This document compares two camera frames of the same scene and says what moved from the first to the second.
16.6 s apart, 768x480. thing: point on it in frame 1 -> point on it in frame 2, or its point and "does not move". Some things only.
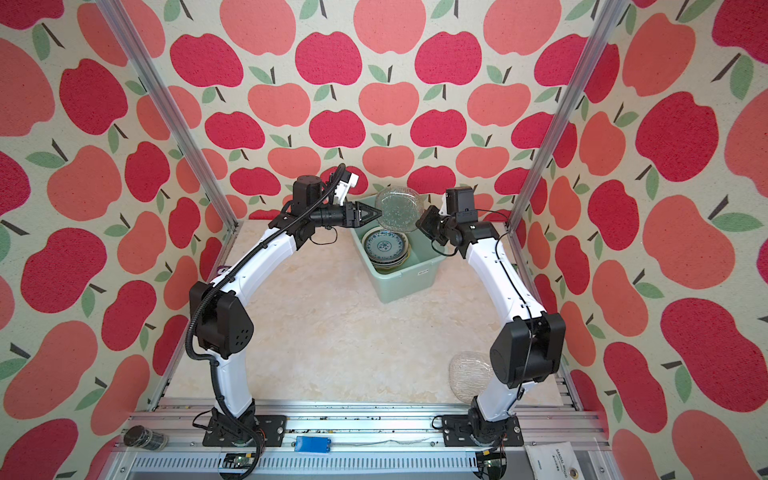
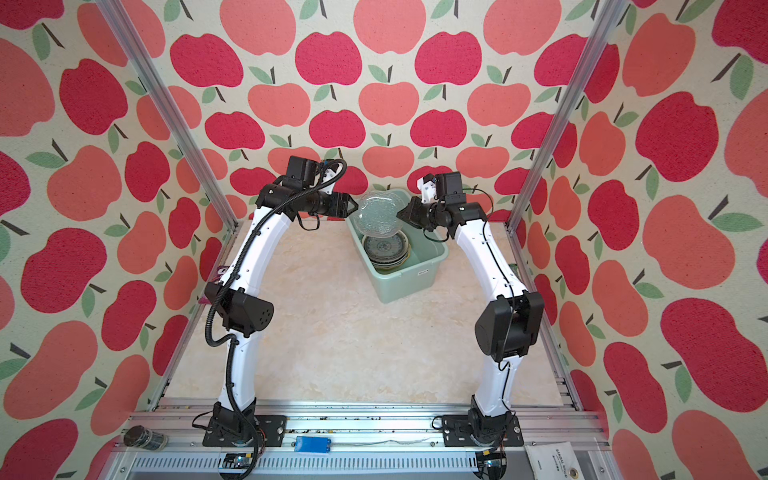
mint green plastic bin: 402,265 does not move
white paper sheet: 554,461 does not move
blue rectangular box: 312,444 does not move
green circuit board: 238,460 does not move
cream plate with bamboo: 391,267 does not move
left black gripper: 351,219 -> 338,207
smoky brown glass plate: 401,206 -> 386,249
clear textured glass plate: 469,374 -> 375,215
